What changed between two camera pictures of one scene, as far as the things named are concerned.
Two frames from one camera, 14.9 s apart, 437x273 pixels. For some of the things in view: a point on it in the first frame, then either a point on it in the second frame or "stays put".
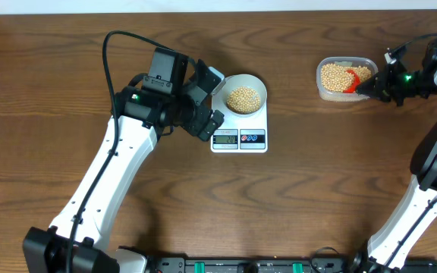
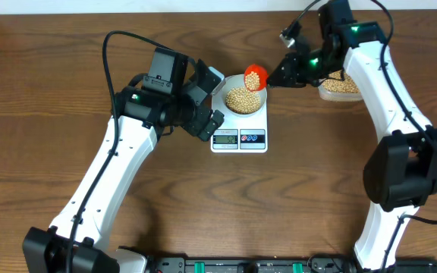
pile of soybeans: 335,78 stays put
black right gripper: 382,80 to 293,78
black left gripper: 193,126 stays put
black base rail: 281,265 stays put
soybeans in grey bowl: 243,101 stays put
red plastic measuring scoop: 356,83 to 261,72
